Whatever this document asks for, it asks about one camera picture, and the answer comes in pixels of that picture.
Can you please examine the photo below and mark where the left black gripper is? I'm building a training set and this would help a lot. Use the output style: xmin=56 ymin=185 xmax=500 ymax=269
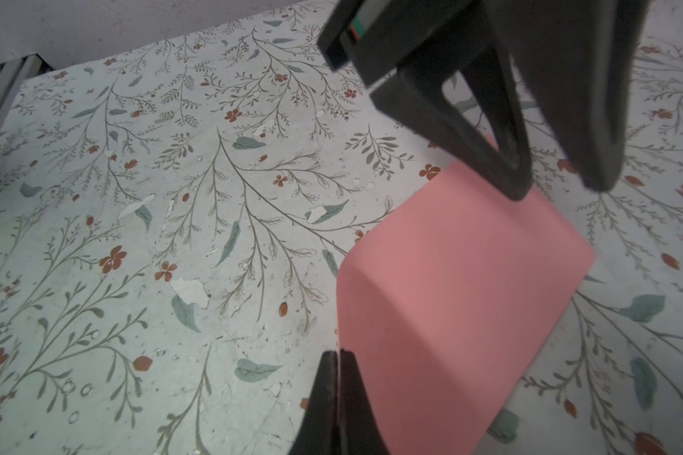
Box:
xmin=317 ymin=1 xmax=533 ymax=201

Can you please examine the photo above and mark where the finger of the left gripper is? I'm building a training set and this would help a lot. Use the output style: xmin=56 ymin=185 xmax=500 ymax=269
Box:
xmin=484 ymin=0 xmax=649 ymax=193

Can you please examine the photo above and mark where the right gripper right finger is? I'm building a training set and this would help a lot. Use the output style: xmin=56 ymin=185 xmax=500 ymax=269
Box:
xmin=338 ymin=350 xmax=389 ymax=455

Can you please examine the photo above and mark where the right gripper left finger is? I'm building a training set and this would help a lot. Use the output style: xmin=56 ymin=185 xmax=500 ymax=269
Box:
xmin=288 ymin=351 xmax=339 ymax=455

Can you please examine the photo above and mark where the pink square paper sheet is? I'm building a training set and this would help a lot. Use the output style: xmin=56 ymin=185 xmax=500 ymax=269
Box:
xmin=337 ymin=161 xmax=595 ymax=454

